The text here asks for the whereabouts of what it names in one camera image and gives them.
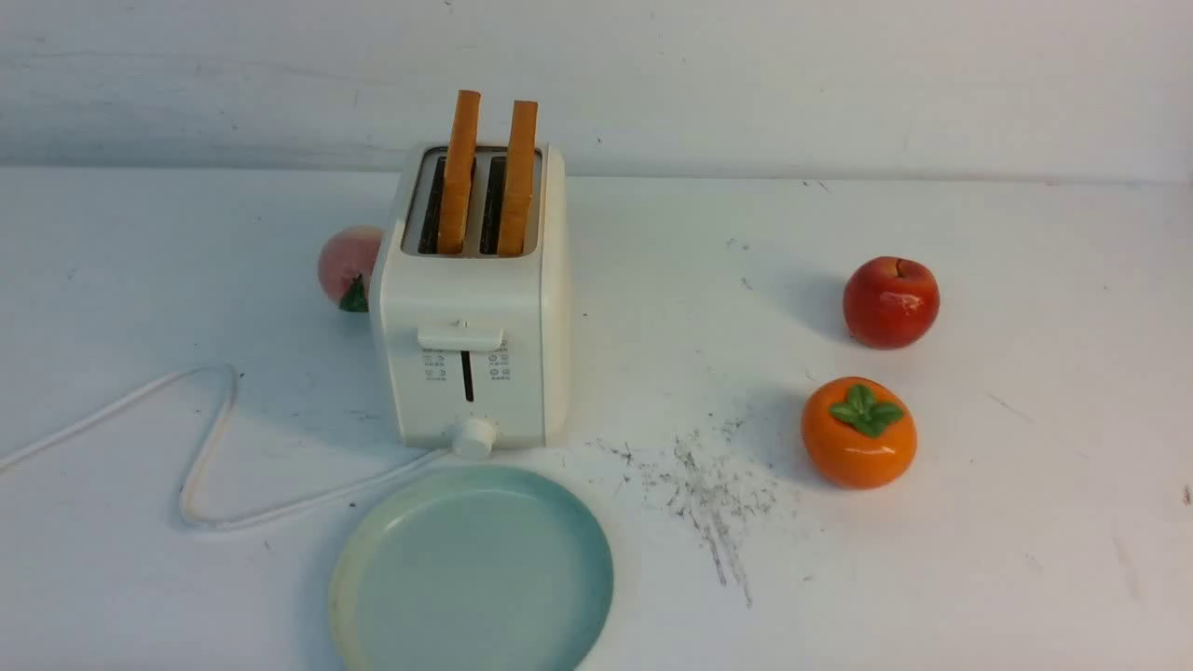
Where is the toast slice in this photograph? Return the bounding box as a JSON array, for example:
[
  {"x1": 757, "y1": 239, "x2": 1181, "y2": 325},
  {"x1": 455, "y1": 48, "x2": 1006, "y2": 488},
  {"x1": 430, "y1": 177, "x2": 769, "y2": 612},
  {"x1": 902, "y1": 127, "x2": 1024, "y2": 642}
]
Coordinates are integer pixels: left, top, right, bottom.
[
  {"x1": 497, "y1": 101, "x2": 538, "y2": 256},
  {"x1": 435, "y1": 90, "x2": 481, "y2": 256}
]

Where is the white two-slot toaster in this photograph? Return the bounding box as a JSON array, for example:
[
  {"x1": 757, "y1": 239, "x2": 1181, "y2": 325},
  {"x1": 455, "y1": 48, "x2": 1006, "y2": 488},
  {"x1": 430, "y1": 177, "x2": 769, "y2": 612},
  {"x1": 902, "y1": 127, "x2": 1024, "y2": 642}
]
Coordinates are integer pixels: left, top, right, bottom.
[{"x1": 369, "y1": 142, "x2": 571, "y2": 458}]

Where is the pink peach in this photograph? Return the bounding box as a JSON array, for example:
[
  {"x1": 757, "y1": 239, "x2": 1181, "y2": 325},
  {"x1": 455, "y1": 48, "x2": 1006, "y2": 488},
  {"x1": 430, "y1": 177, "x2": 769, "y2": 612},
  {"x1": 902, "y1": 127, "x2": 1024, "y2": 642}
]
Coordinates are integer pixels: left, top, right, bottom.
[{"x1": 317, "y1": 226, "x2": 384, "y2": 313}]

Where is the light blue round plate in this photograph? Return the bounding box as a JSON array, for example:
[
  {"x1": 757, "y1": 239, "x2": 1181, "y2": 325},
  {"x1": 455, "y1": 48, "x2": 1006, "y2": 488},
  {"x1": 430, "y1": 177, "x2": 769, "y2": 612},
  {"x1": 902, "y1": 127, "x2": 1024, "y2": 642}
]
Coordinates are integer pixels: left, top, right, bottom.
[{"x1": 328, "y1": 464, "x2": 614, "y2": 670}]

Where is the orange persimmon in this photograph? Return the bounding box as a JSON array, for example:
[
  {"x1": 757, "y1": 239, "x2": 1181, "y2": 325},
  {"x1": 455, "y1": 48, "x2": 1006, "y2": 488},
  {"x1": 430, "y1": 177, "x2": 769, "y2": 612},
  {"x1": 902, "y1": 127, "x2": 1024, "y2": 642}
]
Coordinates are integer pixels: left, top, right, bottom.
[{"x1": 801, "y1": 377, "x2": 919, "y2": 491}]

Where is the red apple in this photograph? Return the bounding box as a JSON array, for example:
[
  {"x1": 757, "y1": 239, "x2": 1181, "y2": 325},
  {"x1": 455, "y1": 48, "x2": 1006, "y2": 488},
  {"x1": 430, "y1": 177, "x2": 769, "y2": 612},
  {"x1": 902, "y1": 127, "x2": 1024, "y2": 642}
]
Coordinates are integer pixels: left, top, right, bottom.
[{"x1": 843, "y1": 256, "x2": 941, "y2": 349}]

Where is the white power cable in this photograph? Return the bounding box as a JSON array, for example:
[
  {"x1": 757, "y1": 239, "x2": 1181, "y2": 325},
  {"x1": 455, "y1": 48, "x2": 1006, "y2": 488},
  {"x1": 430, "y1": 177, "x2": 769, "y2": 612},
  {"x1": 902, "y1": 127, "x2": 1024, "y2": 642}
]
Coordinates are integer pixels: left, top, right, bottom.
[{"x1": 0, "y1": 363, "x2": 455, "y2": 531}]

